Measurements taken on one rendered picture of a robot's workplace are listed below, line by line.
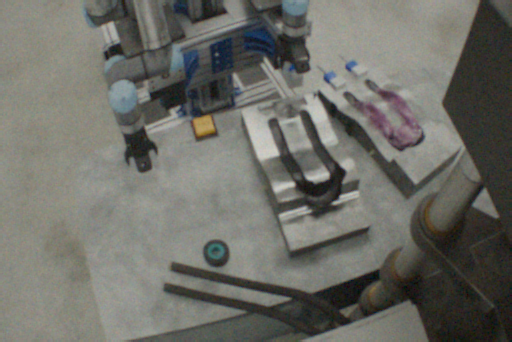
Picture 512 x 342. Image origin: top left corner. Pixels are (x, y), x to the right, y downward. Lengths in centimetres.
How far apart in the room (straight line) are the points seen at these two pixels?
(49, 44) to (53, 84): 41
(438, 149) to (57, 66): 246
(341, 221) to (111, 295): 74
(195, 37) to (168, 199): 60
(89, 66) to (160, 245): 185
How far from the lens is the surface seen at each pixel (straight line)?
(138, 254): 163
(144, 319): 156
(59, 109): 311
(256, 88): 263
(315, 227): 156
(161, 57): 138
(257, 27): 197
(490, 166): 57
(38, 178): 289
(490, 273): 87
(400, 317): 87
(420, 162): 168
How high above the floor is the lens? 228
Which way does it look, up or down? 60 degrees down
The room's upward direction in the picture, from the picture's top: 1 degrees counter-clockwise
